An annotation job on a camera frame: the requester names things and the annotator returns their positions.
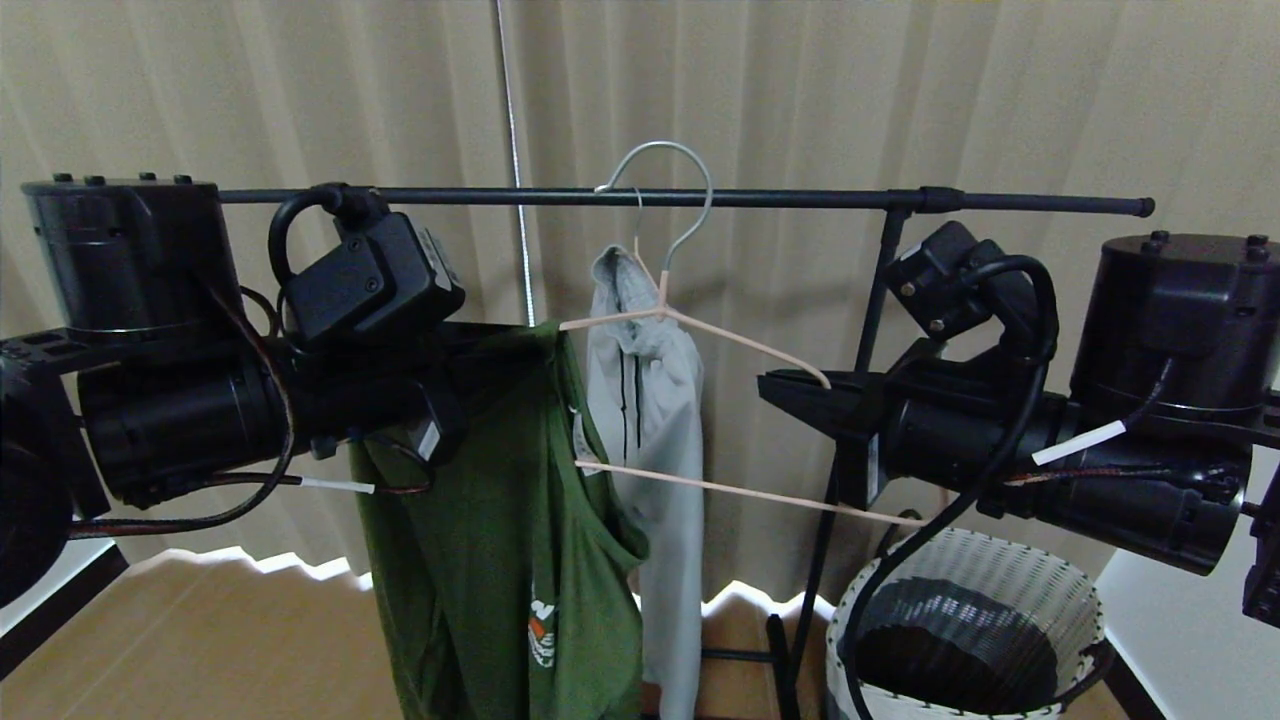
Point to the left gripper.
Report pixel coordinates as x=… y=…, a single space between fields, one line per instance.
x=200 y=410

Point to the black clothes rack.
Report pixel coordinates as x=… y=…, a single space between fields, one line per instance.
x=800 y=197

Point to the pale grey shorts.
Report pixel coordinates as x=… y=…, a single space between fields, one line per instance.
x=660 y=420

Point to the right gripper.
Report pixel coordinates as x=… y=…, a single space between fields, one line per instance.
x=1100 y=480

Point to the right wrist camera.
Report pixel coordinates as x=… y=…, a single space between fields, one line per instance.
x=940 y=280

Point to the beige curtain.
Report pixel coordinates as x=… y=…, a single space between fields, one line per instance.
x=1000 y=100

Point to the green garment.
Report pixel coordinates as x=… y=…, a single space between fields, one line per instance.
x=480 y=560

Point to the white laundry basket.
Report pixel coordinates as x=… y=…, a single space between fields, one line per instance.
x=960 y=560

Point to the pink clothes hanger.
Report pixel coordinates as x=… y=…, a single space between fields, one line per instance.
x=638 y=225
x=663 y=290

